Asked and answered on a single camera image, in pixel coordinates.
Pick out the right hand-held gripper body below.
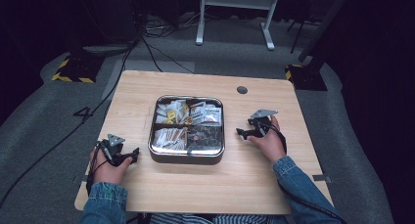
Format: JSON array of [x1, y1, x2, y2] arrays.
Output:
[[250, 109, 279, 138]]

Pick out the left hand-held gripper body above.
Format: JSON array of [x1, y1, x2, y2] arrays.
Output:
[[97, 133, 131, 167]]

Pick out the brown compartment box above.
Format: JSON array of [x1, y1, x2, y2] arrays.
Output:
[[147, 95, 226, 166]]

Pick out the person's right hand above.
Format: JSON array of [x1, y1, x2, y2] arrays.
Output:
[[248, 115, 288, 164]]

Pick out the person's left hand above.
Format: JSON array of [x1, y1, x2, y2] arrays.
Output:
[[90, 147, 133, 185]]

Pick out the pile of white brown sticks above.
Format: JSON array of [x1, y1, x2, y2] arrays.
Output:
[[153, 126, 189, 152]]

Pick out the pile of dark silver sachets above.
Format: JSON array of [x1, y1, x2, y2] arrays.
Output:
[[187, 125, 224, 153]]

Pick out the pile of white black packets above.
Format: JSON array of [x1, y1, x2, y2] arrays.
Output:
[[189, 100, 223, 126]]

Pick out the pile of white yellow packets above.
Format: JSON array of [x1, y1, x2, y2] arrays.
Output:
[[156, 99, 190, 125]]

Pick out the black yellow striped base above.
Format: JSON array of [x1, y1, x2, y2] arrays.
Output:
[[51, 52, 106, 84], [285, 63, 328, 92]]

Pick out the person's striped trousers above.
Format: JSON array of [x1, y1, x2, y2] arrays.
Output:
[[150, 213, 288, 224]]

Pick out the dark slanted pole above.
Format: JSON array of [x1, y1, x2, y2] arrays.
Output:
[[297, 0, 353, 64]]

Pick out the left hand-held gripper cable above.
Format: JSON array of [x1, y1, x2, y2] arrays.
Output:
[[85, 141, 112, 197]]

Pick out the long black floor cable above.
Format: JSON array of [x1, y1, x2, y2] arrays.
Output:
[[0, 34, 145, 208]]

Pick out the thin black floor cable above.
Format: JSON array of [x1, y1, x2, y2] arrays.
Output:
[[141, 37, 194, 74]]

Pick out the bundle of floor cables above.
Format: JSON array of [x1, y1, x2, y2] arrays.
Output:
[[143, 13, 205, 39]]

